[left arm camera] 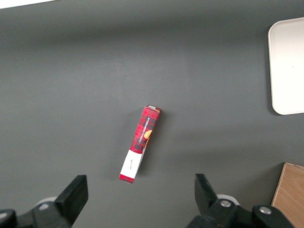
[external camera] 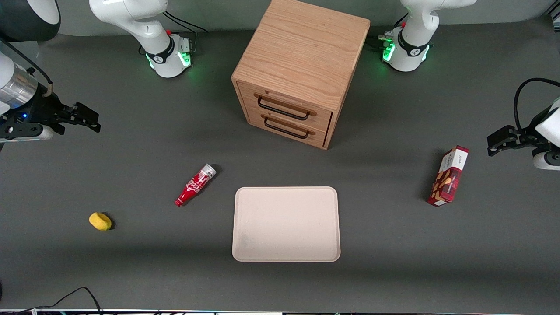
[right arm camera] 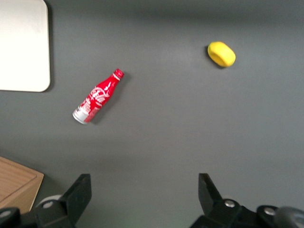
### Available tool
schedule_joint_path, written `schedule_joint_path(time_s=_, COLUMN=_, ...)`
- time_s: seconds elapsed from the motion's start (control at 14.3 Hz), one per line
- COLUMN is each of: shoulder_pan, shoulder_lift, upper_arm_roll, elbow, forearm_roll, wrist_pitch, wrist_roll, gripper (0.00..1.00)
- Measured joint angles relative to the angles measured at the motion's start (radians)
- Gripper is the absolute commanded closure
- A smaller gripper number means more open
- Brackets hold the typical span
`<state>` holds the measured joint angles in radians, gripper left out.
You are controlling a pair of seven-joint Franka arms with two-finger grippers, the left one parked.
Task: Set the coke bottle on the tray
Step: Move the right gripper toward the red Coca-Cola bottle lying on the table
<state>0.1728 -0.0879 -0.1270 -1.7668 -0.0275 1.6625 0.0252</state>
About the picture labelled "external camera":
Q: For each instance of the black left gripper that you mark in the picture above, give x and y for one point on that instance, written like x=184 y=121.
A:
x=526 y=134

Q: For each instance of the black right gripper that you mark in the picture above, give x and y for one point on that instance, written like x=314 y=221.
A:
x=42 y=108

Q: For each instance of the red coke bottle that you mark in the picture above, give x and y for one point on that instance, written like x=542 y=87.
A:
x=194 y=186

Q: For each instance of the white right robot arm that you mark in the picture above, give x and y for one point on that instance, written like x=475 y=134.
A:
x=144 y=26

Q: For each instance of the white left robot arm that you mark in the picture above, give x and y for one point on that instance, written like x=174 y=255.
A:
x=415 y=26

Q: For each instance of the beige plastic tray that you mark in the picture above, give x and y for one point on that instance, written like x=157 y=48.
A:
x=286 y=223

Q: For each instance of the red plaid shortbread box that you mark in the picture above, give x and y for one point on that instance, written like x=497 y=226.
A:
x=448 y=179

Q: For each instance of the small yellow rounded object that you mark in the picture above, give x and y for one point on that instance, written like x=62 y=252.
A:
x=100 y=221

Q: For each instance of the wooden drawer front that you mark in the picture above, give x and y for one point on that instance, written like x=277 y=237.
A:
x=319 y=136
x=321 y=118

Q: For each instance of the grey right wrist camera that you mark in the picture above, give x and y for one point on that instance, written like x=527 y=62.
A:
x=37 y=134

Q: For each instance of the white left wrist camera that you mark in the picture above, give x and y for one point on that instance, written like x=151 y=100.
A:
x=547 y=161

